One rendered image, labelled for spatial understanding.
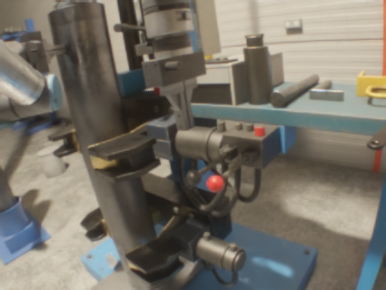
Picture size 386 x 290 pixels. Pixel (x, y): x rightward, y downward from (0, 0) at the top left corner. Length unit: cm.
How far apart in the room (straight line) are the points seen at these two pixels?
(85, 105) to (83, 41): 22
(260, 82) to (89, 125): 61
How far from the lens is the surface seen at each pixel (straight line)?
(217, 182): 55
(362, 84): 89
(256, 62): 78
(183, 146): 84
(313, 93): 84
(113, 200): 111
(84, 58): 96
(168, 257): 106
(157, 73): 48
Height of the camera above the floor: 126
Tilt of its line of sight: 21 degrees down
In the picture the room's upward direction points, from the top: 9 degrees counter-clockwise
